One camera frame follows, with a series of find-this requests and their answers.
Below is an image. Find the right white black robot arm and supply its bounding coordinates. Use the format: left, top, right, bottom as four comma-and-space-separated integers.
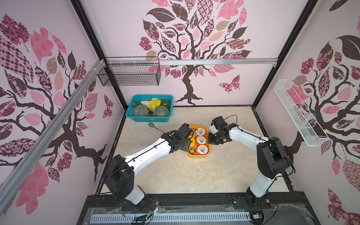
208, 116, 292, 208

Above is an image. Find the aluminium rail on wall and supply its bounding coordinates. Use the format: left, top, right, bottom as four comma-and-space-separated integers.
106, 57, 278, 66
1, 59, 106, 214

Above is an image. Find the white wire wall shelf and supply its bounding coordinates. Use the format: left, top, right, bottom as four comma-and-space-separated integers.
273, 79, 330, 147

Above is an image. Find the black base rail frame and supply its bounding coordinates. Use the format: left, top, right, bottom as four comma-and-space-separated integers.
77, 192, 320, 225

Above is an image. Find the yellow black tape roll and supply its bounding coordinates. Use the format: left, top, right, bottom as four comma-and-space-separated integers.
188, 148, 197, 155

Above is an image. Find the yellow white vegetable toy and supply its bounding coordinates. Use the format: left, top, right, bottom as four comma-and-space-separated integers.
140, 98, 161, 110

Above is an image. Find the yellow plastic storage box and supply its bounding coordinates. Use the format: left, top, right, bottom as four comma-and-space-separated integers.
187, 125, 211, 158

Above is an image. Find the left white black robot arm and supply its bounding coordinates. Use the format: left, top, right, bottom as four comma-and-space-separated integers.
103, 123, 195, 205

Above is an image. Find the aluminium rail on left wall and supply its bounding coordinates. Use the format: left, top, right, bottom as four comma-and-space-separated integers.
1, 59, 106, 214

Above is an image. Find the green round fruit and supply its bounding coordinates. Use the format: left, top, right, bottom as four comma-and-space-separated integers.
160, 98, 172, 110

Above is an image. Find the small spoon with red handle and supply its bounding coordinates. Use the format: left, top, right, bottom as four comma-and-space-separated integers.
148, 122, 165, 134

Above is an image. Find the aluminium rail on back wall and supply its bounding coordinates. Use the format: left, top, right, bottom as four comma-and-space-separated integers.
106, 57, 278, 66

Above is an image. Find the orange white sealing tape roll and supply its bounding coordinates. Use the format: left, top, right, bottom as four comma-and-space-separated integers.
196, 136, 207, 145
196, 127, 206, 137
197, 145, 209, 155

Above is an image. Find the green pumpkin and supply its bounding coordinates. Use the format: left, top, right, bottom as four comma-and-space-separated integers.
154, 106, 170, 117
133, 104, 149, 117

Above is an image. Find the green pumpkin left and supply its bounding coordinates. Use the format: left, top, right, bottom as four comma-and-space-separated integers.
133, 104, 149, 117

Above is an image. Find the white slotted cable duct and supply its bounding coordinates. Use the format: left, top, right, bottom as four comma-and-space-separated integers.
89, 212, 251, 225

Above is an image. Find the green pumpkin right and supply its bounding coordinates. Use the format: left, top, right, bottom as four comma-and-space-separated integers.
154, 106, 170, 117

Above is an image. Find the black wire wall basket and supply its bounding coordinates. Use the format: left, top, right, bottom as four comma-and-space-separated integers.
98, 56, 161, 86

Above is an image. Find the teal plastic basket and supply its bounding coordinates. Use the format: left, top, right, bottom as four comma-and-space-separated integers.
126, 94, 173, 122

